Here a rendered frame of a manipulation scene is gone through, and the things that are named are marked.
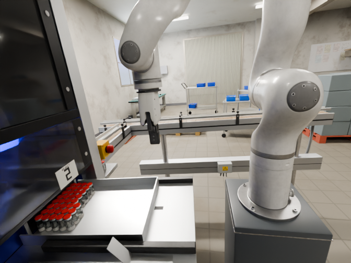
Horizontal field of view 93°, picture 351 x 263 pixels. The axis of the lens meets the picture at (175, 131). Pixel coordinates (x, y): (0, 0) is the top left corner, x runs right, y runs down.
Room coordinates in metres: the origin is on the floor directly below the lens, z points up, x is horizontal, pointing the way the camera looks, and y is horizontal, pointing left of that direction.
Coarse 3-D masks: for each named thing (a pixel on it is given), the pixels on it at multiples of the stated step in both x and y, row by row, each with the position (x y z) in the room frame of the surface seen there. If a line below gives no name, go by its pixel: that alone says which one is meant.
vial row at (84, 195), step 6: (90, 186) 0.55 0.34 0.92; (84, 192) 0.51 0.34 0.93; (90, 192) 0.53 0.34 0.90; (78, 198) 0.48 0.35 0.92; (84, 198) 0.50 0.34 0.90; (72, 204) 0.45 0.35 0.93; (84, 204) 0.49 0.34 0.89; (66, 210) 0.42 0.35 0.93; (60, 216) 0.40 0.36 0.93; (60, 222) 0.39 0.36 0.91; (60, 228) 0.39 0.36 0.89
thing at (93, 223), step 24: (96, 192) 0.56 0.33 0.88; (120, 192) 0.55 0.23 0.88; (144, 192) 0.54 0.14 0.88; (96, 216) 0.44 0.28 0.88; (120, 216) 0.43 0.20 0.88; (144, 216) 0.42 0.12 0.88; (24, 240) 0.35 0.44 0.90; (48, 240) 0.35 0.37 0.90; (72, 240) 0.34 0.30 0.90; (96, 240) 0.34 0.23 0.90; (120, 240) 0.33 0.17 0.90; (144, 240) 0.33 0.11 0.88
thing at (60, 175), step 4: (68, 164) 0.49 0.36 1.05; (72, 164) 0.51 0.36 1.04; (64, 168) 0.47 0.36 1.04; (72, 168) 0.50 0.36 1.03; (76, 168) 0.52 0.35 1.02; (56, 172) 0.44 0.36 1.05; (60, 172) 0.45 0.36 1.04; (64, 172) 0.47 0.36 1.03; (72, 172) 0.50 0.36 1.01; (76, 172) 0.51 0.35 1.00; (56, 176) 0.44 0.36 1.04; (60, 176) 0.45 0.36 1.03; (64, 176) 0.46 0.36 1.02; (68, 176) 0.48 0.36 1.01; (72, 176) 0.49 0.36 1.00; (60, 180) 0.45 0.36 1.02; (64, 180) 0.46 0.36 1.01; (68, 180) 0.47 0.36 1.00; (60, 184) 0.44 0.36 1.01; (64, 184) 0.45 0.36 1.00; (60, 188) 0.44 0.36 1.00
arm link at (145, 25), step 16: (144, 0) 0.43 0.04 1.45; (160, 0) 0.44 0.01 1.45; (176, 0) 0.46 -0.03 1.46; (144, 16) 0.41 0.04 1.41; (160, 16) 0.41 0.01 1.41; (176, 16) 0.46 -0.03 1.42; (128, 32) 0.41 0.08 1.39; (144, 32) 0.40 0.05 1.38; (160, 32) 0.42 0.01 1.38; (128, 48) 0.41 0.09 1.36; (144, 48) 0.41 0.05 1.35; (128, 64) 0.41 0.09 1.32; (144, 64) 0.42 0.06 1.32
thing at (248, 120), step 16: (240, 112) 1.37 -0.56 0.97; (256, 112) 1.36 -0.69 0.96; (320, 112) 1.28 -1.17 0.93; (144, 128) 1.37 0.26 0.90; (160, 128) 1.35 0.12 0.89; (176, 128) 1.34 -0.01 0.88; (192, 128) 1.33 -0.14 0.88; (208, 128) 1.31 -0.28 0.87; (224, 128) 1.30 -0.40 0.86; (240, 128) 1.29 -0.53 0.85
